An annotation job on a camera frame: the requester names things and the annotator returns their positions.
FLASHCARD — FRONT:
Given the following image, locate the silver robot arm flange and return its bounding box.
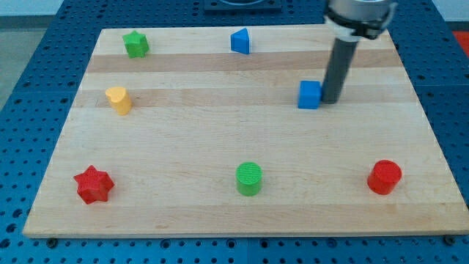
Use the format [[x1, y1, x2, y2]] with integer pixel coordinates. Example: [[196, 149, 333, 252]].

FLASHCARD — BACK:
[[324, 0, 398, 42]]

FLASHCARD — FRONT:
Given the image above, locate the blue cube block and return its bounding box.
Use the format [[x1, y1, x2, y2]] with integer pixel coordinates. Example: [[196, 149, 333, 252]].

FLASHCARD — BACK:
[[298, 81, 322, 109]]

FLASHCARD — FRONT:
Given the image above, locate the yellow heart block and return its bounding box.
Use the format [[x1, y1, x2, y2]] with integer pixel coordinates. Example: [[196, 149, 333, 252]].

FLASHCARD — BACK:
[[105, 87, 132, 115]]

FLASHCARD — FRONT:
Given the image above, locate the green cylinder block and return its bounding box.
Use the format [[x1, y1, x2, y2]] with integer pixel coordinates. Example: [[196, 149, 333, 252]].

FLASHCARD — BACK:
[[235, 161, 263, 197]]

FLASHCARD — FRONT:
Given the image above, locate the wooden board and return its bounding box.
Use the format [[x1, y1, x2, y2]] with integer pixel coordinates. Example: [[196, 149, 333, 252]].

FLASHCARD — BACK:
[[23, 24, 468, 238]]

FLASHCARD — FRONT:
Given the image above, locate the blue triangle block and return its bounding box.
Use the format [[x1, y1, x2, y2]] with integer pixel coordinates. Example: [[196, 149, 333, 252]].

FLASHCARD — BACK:
[[230, 28, 250, 54]]

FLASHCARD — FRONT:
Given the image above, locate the green star block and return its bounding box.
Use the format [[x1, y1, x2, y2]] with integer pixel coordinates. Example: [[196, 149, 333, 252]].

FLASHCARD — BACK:
[[122, 30, 149, 58]]

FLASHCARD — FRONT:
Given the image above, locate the grey pusher rod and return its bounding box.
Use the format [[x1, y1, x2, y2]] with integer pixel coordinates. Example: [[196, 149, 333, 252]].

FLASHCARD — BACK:
[[322, 38, 358, 104]]

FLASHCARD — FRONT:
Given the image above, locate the red star block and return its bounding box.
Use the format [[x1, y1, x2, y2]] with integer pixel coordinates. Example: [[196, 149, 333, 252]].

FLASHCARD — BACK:
[[73, 165, 114, 205]]

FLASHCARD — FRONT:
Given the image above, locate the red cylinder block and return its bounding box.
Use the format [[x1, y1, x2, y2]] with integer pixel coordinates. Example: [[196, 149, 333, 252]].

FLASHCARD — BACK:
[[367, 160, 402, 195]]

